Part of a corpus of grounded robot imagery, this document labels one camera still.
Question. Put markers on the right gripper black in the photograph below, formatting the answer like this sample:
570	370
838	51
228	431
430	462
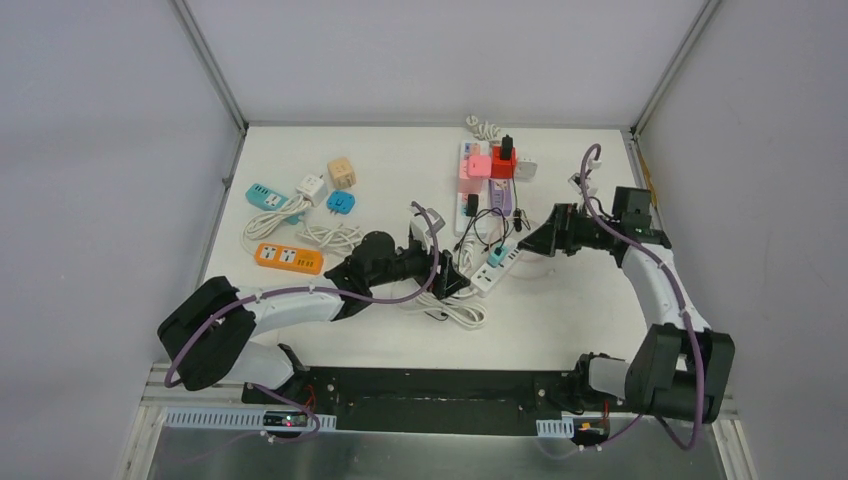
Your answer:
557	232

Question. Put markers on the teal power strip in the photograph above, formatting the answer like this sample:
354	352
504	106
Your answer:
265	198

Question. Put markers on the blue plug adapter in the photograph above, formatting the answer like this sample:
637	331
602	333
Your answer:
340	202

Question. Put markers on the black mounting base plate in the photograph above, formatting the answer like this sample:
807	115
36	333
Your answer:
434	401

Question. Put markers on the pink cube socket adapter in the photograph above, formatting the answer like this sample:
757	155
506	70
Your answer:
479	166

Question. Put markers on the beige cube adapter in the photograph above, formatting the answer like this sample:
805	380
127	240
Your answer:
341	173

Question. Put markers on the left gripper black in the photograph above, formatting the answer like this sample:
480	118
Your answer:
436	268

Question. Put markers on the light pink cube adapter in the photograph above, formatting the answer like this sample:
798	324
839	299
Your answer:
467	185

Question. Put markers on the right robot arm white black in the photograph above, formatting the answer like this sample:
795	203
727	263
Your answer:
682	366

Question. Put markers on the small white power strip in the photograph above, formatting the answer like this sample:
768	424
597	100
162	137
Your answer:
488	275

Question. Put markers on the white cube adapter behind red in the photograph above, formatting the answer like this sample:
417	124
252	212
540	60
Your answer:
526	169

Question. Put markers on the long white power strip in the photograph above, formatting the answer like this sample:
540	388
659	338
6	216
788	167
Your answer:
467	148

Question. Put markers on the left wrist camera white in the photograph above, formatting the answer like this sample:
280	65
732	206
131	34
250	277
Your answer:
425	226

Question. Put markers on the red cube socket adapter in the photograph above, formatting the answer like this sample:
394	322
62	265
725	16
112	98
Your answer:
503	162

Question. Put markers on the orange power strip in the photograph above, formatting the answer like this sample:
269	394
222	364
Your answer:
289	258

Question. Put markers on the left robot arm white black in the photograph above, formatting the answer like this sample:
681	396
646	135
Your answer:
211	335

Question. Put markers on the purple power strip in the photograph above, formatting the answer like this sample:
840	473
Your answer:
501	195

